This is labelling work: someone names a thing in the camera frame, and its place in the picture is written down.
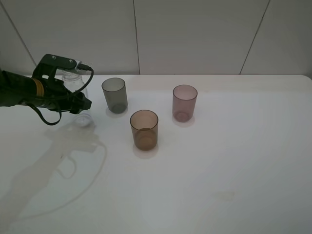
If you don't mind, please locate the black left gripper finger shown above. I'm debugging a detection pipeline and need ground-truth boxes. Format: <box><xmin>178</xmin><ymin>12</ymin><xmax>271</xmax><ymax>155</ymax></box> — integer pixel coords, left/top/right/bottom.
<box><xmin>69</xmin><ymin>94</ymin><xmax>92</xmax><ymax>114</ymax></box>

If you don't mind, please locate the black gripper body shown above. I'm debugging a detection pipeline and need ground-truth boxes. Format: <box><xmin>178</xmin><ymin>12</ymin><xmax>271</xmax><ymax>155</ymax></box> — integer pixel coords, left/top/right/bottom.
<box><xmin>31</xmin><ymin>70</ymin><xmax>75</xmax><ymax>112</ymax></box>

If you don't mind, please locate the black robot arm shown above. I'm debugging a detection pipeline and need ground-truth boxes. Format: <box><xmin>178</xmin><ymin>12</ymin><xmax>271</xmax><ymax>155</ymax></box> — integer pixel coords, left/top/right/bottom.
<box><xmin>0</xmin><ymin>71</ymin><xmax>92</xmax><ymax>114</ymax></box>

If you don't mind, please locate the grey translucent cup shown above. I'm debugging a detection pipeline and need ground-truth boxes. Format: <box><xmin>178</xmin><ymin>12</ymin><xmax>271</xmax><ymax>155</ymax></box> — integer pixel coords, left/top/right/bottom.
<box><xmin>102</xmin><ymin>78</ymin><xmax>128</xmax><ymax>114</ymax></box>

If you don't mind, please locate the brown translucent cup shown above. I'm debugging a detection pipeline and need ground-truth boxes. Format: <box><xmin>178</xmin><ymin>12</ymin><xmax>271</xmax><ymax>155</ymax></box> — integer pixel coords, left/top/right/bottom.
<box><xmin>130</xmin><ymin>110</ymin><xmax>159</xmax><ymax>151</ymax></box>

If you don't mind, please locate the pink translucent cup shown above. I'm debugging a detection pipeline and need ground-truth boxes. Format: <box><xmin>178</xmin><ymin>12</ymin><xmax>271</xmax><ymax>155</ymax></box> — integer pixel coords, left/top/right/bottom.
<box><xmin>172</xmin><ymin>84</ymin><xmax>198</xmax><ymax>122</ymax></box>

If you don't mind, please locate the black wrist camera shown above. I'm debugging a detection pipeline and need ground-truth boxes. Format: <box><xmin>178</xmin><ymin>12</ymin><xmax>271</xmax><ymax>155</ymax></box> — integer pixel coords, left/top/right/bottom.
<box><xmin>35</xmin><ymin>54</ymin><xmax>81</xmax><ymax>73</ymax></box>

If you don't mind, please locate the black camera cable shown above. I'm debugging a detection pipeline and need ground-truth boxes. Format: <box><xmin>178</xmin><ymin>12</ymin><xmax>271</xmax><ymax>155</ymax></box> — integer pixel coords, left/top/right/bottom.
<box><xmin>25</xmin><ymin>63</ymin><xmax>95</xmax><ymax>126</ymax></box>

